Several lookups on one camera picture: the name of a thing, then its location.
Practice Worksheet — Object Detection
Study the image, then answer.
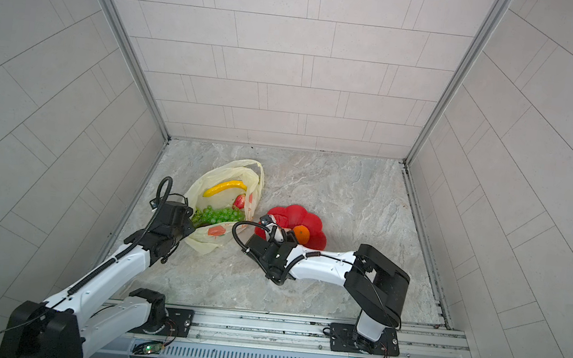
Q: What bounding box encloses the orange tangerine fruit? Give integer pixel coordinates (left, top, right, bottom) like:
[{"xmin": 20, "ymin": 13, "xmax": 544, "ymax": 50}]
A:
[{"xmin": 292, "ymin": 224, "xmax": 311, "ymax": 246}]

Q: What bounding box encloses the cream plastic fruit-print bag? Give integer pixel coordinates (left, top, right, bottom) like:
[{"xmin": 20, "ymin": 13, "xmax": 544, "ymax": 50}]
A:
[{"xmin": 184, "ymin": 159, "xmax": 265, "ymax": 254}]

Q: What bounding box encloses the red flower-shaped plastic plate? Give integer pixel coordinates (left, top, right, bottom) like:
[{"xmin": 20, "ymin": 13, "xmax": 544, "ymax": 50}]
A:
[{"xmin": 267, "ymin": 204, "xmax": 327, "ymax": 250}]

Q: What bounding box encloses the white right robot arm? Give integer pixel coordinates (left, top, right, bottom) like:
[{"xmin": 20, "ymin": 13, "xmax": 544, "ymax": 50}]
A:
[{"xmin": 233, "ymin": 223, "xmax": 410, "ymax": 358}]

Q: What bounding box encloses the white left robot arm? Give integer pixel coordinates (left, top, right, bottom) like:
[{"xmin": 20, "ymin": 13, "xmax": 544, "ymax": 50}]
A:
[{"xmin": 0, "ymin": 197, "xmax": 195, "ymax": 358}]

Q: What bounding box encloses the green grape bunch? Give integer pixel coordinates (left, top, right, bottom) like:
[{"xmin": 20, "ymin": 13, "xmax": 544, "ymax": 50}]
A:
[{"xmin": 191, "ymin": 206, "xmax": 245, "ymax": 228}]

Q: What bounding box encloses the yellow banana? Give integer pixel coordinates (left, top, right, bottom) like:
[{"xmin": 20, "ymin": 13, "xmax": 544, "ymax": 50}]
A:
[{"xmin": 203, "ymin": 180, "xmax": 247, "ymax": 198}]

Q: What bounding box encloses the left green circuit board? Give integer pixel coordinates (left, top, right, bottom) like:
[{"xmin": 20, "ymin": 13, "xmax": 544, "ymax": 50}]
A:
[{"xmin": 132, "ymin": 341, "xmax": 164, "ymax": 356}]

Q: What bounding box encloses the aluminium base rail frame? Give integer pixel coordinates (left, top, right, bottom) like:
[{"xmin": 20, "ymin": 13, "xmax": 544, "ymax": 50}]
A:
[{"xmin": 92, "ymin": 304, "xmax": 472, "ymax": 358}]

